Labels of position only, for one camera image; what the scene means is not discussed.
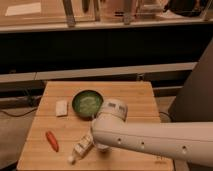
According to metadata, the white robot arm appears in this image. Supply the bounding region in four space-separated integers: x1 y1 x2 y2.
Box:
91 99 213 167

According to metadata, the white ceramic cup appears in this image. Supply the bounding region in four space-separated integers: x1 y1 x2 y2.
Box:
96 143 109 152

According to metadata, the green bowl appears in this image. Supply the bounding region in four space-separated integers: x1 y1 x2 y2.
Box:
72 90 103 119

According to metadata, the white tube bottle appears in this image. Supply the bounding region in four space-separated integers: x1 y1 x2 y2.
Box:
68 132 93 164

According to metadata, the orange carrot toy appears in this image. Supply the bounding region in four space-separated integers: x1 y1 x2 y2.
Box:
45 131 59 152

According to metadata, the black cable on floor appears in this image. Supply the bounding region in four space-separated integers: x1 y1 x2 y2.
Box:
0 107 39 118

